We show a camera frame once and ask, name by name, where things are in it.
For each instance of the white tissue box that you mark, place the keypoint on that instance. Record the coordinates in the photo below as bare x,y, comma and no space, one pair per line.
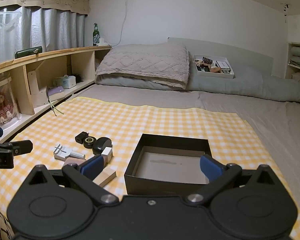
65,82

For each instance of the grey comb-shaped holder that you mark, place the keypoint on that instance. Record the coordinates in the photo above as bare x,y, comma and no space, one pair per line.
61,152

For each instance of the yellow checkered cloth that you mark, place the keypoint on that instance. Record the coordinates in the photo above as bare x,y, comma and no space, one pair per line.
150,122

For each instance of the green beer bottle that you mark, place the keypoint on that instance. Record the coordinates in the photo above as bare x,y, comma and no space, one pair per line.
96,36

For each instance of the black cardboard box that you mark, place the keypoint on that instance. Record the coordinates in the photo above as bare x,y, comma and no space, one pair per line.
165,163

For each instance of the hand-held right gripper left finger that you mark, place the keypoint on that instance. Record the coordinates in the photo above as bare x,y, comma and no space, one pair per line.
92,167

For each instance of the purple notebook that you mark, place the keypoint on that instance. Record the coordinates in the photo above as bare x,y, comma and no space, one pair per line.
55,92

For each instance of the pinkish wooden hook plate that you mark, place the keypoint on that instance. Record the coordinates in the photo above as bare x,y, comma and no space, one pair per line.
72,161

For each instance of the grey duvet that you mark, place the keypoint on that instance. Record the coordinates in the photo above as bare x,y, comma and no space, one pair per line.
240,85

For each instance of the grey curtain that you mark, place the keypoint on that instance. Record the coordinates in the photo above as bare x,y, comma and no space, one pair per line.
52,32

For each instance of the small wooden tag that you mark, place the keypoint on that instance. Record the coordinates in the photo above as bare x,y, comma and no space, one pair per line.
215,69

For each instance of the small white adapter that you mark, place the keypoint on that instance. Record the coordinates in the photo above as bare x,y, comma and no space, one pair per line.
103,42

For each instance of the black round tin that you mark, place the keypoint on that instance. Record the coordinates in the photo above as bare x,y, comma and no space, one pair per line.
89,142

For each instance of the white tube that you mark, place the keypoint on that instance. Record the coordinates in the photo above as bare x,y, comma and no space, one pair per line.
77,155

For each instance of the black furry item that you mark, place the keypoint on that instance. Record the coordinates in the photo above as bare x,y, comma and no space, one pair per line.
78,78

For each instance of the wooden board with hole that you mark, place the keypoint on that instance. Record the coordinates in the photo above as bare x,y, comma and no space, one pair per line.
36,90

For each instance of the brown hair claw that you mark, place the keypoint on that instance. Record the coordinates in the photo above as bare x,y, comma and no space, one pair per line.
207,60

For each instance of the black oval case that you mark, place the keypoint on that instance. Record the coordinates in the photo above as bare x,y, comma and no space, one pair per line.
101,145

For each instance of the lion doll glass jar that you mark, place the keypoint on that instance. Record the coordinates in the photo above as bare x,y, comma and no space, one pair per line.
2,105

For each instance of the light wooden block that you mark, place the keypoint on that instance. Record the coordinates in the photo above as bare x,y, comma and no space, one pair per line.
105,177

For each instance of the small white box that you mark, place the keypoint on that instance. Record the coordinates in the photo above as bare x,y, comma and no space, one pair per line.
223,65

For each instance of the black charger plug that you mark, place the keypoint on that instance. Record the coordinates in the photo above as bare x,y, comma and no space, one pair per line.
80,137

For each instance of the wooden bedside shelf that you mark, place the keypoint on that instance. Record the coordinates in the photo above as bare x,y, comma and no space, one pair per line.
22,85

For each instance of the beige printed cloth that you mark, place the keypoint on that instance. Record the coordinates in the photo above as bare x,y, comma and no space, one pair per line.
0,220

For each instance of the dark green case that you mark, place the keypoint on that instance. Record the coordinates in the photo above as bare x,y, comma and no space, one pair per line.
27,52

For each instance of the beige textured pillow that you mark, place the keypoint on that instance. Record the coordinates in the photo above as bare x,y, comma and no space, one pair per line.
142,62

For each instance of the white tray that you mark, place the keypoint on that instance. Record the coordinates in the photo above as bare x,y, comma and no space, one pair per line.
230,74

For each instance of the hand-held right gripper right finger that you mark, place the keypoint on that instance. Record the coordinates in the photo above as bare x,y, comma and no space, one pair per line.
211,168

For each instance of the white open shelf unit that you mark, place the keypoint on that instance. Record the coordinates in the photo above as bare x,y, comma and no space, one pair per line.
288,62

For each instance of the white cube block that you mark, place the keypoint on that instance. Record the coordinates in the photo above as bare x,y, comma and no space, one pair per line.
107,155

